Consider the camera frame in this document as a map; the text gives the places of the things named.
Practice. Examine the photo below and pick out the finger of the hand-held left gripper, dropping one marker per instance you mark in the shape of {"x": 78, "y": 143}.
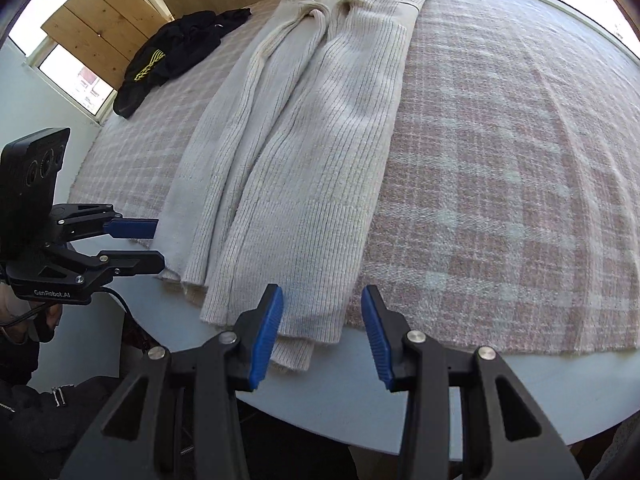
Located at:
{"x": 140, "y": 262}
{"x": 132, "y": 227}

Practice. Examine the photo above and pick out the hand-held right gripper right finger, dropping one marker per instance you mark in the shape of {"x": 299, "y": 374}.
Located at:
{"x": 377, "y": 340}

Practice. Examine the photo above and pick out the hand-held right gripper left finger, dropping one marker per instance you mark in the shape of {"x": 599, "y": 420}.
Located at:
{"x": 265, "y": 340}

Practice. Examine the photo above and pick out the cream ribbed knit cardigan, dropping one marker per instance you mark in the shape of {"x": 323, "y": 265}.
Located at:
{"x": 300, "y": 160}

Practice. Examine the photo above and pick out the person's left forearm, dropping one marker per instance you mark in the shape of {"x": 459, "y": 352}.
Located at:
{"x": 17, "y": 360}

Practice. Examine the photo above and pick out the person's left hand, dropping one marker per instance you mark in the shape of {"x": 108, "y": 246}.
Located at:
{"x": 15, "y": 310}

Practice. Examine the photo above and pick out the black garment with yellow print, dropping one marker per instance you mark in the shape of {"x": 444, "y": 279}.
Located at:
{"x": 170, "y": 50}

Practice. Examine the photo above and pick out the pine plank board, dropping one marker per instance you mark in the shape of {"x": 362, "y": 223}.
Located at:
{"x": 100, "y": 20}

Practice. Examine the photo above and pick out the pink plaid blanket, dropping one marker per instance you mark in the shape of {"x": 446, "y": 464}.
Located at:
{"x": 500, "y": 185}

